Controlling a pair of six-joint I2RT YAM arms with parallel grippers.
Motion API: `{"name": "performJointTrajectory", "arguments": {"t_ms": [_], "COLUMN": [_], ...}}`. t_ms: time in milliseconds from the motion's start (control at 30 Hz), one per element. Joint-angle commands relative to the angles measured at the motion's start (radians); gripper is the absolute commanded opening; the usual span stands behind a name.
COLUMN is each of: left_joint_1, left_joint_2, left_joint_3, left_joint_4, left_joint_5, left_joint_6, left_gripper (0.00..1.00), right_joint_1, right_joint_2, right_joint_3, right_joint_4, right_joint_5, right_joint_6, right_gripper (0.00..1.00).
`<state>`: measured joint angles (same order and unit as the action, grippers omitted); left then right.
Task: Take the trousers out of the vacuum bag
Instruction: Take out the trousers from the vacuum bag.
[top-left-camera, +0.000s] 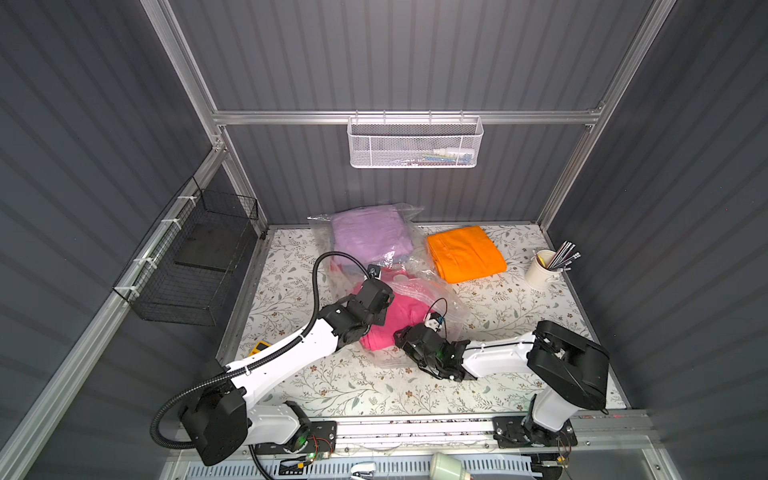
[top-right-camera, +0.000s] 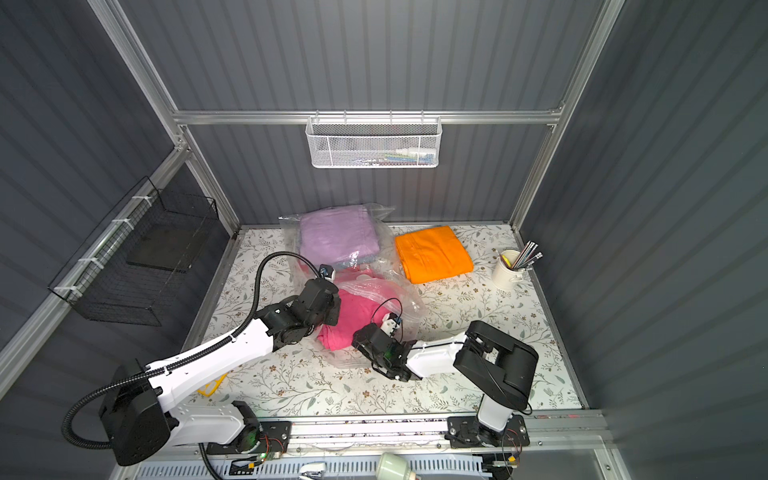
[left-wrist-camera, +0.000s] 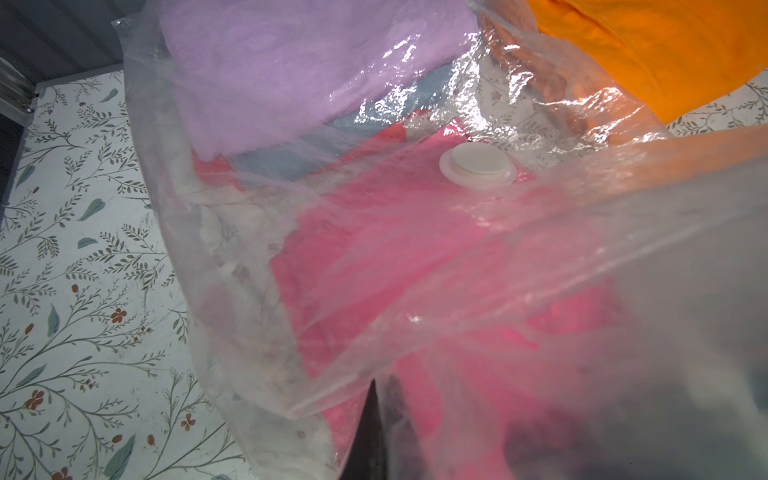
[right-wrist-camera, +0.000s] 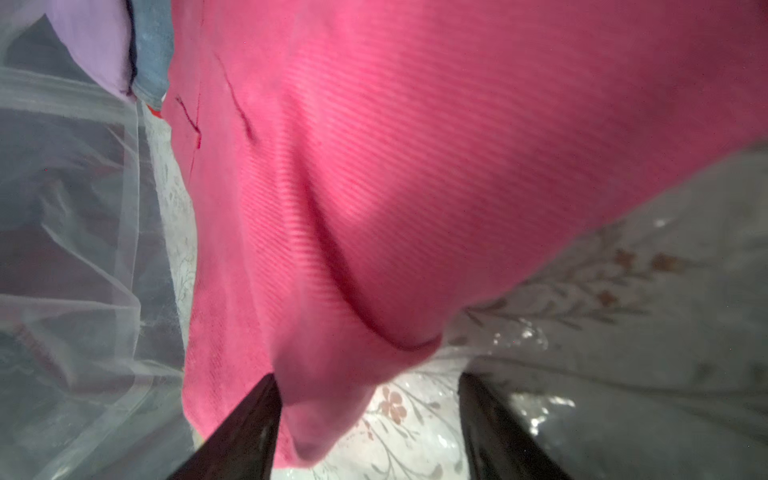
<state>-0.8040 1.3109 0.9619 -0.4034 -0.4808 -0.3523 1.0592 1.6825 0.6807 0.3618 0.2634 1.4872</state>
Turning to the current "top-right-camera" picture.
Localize pink cloth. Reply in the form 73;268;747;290
317;269;397;351

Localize clear plastic vacuum bag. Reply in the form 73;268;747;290
279;204;427;369

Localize orange trousers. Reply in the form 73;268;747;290
394;226;474;284

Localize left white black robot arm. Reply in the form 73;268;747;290
99;278;341;466

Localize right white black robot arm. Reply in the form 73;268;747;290
352;320;539;433

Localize folded purple cloth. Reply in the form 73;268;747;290
299;205;380;265

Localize floral table mat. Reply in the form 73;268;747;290
209;225;582;418

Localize pale green lamp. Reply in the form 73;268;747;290
375;452;419;480

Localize white pen cup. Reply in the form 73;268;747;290
491;250;524;292

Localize yellow object on mat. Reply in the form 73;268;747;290
197;373;229;398

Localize items in white basket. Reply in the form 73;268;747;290
350;147;438;167

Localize bundle of pens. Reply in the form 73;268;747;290
512;241;543;270

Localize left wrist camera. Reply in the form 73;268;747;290
318;264;335;281

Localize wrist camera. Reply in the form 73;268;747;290
318;264;335;281
381;312;402;337

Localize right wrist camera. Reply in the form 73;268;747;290
381;312;402;337

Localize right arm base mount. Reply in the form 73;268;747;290
444;415;530;449

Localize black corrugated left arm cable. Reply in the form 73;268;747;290
61;250;325;480

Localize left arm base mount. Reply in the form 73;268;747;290
205;421;293;456

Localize white wire mesh basket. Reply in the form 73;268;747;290
305;116;443;169

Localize black wire mesh basket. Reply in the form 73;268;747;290
48;181;219;327

